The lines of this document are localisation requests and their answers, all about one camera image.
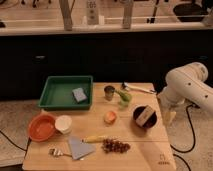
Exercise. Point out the metal fork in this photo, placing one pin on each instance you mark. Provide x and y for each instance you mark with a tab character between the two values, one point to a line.
56	152

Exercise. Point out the grey blue sponge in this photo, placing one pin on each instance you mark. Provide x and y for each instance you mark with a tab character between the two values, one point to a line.
79	94

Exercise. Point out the bunch of brown grapes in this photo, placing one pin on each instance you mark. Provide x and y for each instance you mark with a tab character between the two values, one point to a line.
111	145

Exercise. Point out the grey blue cloth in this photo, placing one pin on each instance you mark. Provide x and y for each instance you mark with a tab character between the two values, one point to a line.
79	148

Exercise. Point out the orange apple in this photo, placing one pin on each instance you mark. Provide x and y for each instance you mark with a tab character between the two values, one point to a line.
110	117

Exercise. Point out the green plastic tray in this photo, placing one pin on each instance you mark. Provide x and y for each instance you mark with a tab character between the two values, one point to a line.
57	93

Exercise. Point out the yellow handled knife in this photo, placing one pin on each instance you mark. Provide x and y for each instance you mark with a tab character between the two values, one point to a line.
96	139

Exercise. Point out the black bowl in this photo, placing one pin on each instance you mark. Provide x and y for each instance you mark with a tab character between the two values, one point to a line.
151	121

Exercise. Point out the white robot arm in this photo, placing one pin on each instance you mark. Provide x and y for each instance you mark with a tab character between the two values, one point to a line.
185	82

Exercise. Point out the small metal cup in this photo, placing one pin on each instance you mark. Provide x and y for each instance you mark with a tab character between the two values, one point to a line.
109	92

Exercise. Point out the orange bowl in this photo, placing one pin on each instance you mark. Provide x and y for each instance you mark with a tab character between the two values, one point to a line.
41	127

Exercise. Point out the white handled utensil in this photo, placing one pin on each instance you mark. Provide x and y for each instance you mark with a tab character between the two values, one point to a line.
128	87

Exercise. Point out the tan block in bowl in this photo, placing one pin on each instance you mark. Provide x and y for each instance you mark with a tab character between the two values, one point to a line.
143	114

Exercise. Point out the wooden table board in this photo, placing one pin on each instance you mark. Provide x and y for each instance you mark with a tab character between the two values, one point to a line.
150	149

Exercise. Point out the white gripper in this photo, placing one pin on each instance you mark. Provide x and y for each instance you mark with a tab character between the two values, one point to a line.
167	110

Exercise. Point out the white paper cup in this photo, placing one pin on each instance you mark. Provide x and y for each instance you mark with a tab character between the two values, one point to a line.
63	124

